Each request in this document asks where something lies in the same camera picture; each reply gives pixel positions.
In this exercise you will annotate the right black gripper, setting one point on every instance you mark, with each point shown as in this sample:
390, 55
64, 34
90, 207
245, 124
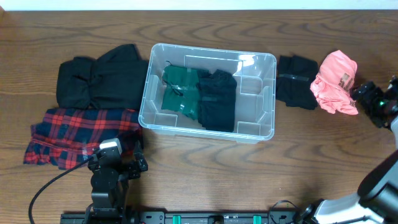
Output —
374, 91

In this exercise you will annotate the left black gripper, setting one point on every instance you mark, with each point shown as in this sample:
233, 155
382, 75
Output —
134, 172

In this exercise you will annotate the pink salmon printed shirt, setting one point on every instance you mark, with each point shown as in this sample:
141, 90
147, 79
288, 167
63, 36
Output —
333, 82

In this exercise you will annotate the red navy plaid shirt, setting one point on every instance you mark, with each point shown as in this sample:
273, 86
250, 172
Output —
67, 137

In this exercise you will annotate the large black garment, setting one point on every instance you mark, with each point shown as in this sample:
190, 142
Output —
113, 80

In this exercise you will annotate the dark green garment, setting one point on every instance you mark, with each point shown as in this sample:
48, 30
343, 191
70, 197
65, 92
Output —
181, 92

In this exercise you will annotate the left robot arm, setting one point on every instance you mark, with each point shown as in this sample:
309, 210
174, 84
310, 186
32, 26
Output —
111, 176

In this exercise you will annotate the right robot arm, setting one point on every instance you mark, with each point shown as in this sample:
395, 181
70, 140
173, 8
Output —
376, 198

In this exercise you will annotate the clear plastic storage container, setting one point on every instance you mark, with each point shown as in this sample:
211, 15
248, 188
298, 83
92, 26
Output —
254, 72

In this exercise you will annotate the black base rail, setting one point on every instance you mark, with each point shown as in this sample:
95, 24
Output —
183, 218

